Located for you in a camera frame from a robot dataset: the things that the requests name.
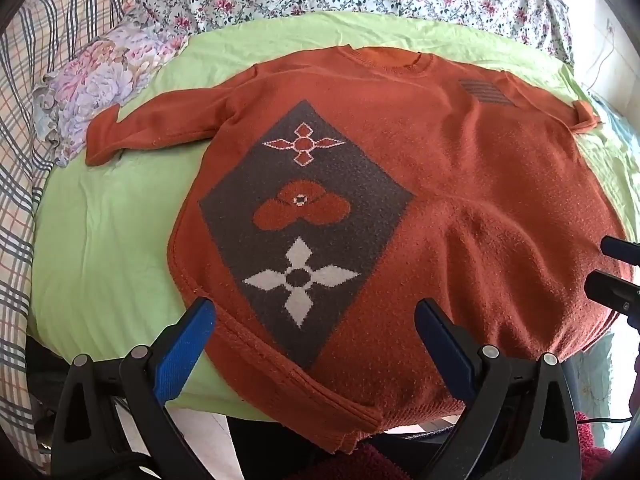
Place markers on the plaid bed sheet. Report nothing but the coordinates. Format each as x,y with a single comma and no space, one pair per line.
30,110

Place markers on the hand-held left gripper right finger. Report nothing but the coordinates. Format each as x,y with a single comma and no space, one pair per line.
445,345

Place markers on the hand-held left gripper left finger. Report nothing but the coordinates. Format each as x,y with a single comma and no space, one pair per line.
187,345

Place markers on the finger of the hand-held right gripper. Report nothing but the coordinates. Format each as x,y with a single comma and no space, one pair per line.
612,290
622,249

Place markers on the orange knit sweater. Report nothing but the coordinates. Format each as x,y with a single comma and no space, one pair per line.
475,185

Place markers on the floral ruffled pillow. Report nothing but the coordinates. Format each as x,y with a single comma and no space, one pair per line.
95,85

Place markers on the light green bed sheet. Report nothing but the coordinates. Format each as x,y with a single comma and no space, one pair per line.
115,240

